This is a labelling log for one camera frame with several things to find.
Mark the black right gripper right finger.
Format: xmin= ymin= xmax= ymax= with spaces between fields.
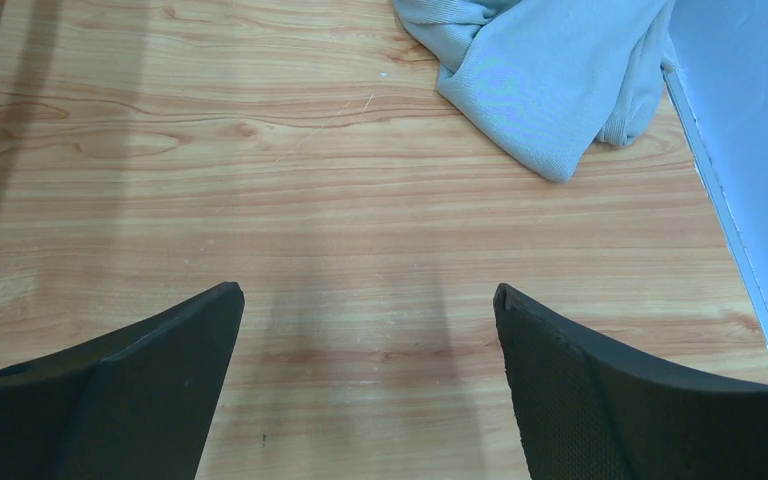
xmin=493 ymin=283 xmax=768 ymax=479

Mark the grey crumpled cloth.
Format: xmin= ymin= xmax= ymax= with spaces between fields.
xmin=394 ymin=0 xmax=677 ymax=183

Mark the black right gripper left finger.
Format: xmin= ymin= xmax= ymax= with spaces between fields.
xmin=0 ymin=282 xmax=245 ymax=479

